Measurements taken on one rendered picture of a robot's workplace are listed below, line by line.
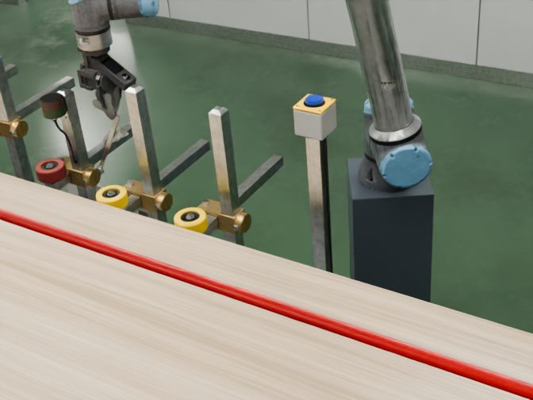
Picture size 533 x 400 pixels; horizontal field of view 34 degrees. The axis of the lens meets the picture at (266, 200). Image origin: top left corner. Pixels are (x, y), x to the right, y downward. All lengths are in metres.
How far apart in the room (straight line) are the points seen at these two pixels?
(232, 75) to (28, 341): 3.28
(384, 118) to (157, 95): 2.55
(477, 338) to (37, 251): 1.02
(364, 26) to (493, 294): 1.34
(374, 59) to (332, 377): 0.98
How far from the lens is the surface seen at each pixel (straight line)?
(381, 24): 2.28
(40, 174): 2.41
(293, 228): 3.59
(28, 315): 1.92
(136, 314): 1.85
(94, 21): 2.25
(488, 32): 4.65
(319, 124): 1.85
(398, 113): 2.40
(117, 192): 2.25
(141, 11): 2.23
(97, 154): 2.54
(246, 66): 5.02
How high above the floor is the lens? 2.07
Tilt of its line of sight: 33 degrees down
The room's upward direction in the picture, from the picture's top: 5 degrees counter-clockwise
